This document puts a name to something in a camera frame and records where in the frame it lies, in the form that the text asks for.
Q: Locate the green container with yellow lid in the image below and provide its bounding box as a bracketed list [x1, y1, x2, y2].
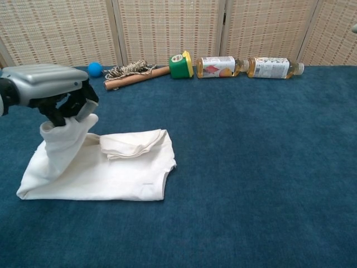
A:
[168, 50, 194, 80]

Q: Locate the blue ball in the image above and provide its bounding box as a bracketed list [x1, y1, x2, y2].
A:
[88, 61, 102, 78]

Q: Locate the white T-shirt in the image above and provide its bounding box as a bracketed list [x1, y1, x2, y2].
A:
[16, 113, 178, 202]

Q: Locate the wooden stick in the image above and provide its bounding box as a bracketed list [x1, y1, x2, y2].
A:
[104, 66, 171, 92]

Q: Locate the blue table cover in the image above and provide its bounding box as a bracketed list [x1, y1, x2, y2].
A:
[0, 65, 357, 268]

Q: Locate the tea bottle with white label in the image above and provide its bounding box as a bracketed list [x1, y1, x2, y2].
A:
[247, 56, 305, 80]

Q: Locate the tea bottle with fruit label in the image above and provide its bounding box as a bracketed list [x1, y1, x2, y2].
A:
[196, 55, 249, 79]

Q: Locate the woven folding screen panel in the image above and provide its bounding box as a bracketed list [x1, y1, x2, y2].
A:
[220, 0, 321, 66]
[0, 0, 123, 68]
[297, 0, 357, 66]
[113, 0, 226, 68]

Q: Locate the beige brown rope bundle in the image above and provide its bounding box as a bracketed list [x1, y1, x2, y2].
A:
[102, 60, 157, 80]

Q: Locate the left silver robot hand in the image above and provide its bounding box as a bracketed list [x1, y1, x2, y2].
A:
[0, 63, 100, 128]

